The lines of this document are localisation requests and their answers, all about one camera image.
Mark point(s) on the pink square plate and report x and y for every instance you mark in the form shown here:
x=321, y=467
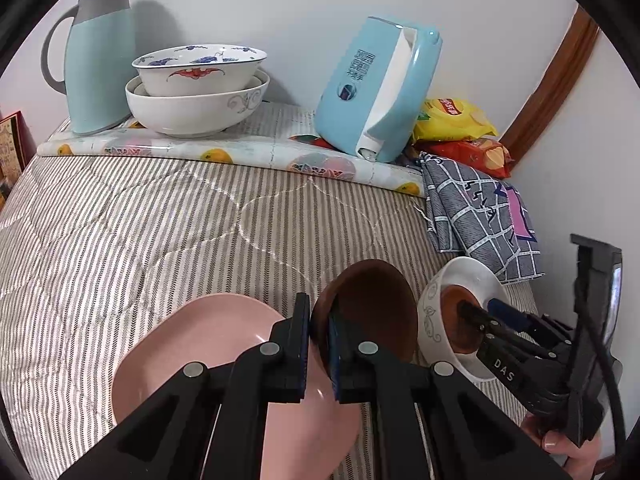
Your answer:
x=200, y=330

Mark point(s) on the blue patterned bowl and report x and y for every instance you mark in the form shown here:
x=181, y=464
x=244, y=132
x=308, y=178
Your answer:
x=200, y=77

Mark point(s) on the brown wooden door frame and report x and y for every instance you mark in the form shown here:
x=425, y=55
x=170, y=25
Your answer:
x=560, y=85

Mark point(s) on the person's right hand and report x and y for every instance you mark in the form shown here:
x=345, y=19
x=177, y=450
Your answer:
x=575, y=460

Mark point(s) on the fruit print table mat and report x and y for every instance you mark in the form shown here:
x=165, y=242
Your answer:
x=260, y=150

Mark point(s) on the light blue thermos jug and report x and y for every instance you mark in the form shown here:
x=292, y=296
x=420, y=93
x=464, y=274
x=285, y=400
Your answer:
x=100, y=70

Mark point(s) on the patterned gift box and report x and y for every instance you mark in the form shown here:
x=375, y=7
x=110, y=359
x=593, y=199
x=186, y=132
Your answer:
x=10, y=150

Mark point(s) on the yellow chip bag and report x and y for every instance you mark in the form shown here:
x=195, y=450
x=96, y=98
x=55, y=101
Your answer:
x=450, y=120

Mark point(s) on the large white bowl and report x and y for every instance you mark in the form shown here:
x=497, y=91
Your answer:
x=190, y=115

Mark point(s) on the red chip bag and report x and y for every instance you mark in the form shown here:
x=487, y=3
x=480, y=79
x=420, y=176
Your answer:
x=475, y=155

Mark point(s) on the blue checked cloth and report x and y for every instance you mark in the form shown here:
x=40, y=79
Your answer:
x=475, y=210

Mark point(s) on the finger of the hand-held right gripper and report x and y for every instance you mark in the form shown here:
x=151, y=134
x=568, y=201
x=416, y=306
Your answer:
x=480, y=320
x=510, y=312

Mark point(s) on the light blue tissue box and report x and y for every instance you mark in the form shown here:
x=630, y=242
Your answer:
x=350, y=110

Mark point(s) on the grey striped quilt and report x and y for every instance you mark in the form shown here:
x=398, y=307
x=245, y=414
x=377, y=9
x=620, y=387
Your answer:
x=150, y=235

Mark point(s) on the small brown bowl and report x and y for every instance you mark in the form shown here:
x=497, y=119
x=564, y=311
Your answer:
x=375, y=300
x=455, y=320

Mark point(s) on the white ceramic bowl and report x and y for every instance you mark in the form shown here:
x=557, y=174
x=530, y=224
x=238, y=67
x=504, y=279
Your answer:
x=475, y=275

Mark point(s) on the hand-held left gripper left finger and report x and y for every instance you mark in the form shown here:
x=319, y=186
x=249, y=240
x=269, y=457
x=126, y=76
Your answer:
x=292, y=355

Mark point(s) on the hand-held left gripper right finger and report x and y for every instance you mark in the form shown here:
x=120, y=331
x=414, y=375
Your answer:
x=337, y=360

